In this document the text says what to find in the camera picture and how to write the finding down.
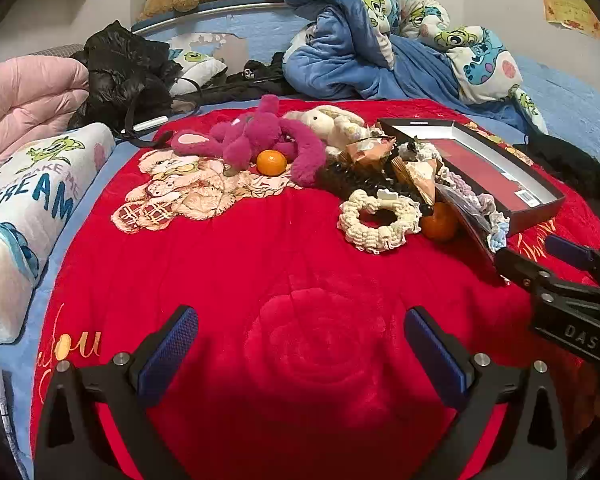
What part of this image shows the white plastic stick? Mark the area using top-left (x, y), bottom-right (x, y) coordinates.
top-left (131, 116), bottom-right (169, 134)

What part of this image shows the bed headboard rail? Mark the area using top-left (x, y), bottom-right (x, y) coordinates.
top-left (129, 0), bottom-right (302, 37)

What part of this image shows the blue bed sheet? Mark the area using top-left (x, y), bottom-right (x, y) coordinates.
top-left (0, 0), bottom-right (600, 480)

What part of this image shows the blue cartoon blanket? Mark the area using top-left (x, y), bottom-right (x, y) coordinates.
top-left (282, 0), bottom-right (549, 134)

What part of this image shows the black puffer jacket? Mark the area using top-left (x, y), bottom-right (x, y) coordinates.
top-left (66, 20), bottom-right (182, 134)

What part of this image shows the black cardboard box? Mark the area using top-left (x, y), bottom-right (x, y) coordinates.
top-left (377, 118), bottom-right (567, 237)

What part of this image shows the black clothing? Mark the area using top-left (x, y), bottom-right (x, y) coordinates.
top-left (199, 52), bottom-right (302, 107)

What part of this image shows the pink crochet scrunchie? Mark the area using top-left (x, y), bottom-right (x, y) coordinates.
top-left (432, 157), bottom-right (481, 196)

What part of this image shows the black garment with cord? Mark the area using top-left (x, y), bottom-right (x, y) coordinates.
top-left (524, 131), bottom-right (600, 197)

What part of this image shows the white plush rabbit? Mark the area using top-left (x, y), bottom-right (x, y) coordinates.
top-left (281, 104), bottom-right (369, 157)

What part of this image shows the blue crochet scrunchie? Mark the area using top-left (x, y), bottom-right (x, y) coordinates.
top-left (472, 195), bottom-right (511, 253)

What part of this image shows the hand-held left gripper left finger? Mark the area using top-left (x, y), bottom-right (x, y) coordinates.
top-left (32, 304), bottom-right (200, 480)

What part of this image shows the cream crochet scrunchie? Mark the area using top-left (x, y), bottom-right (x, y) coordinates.
top-left (338, 190), bottom-right (424, 257)

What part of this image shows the pink quilt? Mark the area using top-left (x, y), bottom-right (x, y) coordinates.
top-left (0, 55), bottom-right (92, 172)

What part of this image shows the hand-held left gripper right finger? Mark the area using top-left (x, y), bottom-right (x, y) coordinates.
top-left (404, 306), bottom-right (569, 480)

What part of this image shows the small cartoon pillow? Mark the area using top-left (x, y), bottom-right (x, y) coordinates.
top-left (167, 48), bottom-right (229, 97)

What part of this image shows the tangerine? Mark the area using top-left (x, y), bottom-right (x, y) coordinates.
top-left (256, 149), bottom-right (288, 177)
top-left (420, 202), bottom-right (461, 242)

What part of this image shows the white printed pillow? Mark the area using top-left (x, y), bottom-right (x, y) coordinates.
top-left (0, 121), bottom-right (118, 347)

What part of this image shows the red printed blanket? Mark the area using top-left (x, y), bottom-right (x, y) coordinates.
top-left (29, 96), bottom-right (600, 480)

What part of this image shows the magenta plush bear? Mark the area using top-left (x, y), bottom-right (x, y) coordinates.
top-left (169, 94), bottom-right (327, 189)

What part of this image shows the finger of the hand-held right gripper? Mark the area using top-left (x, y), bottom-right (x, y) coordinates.
top-left (545, 233), bottom-right (600, 291)
top-left (495, 247), bottom-right (562, 302)

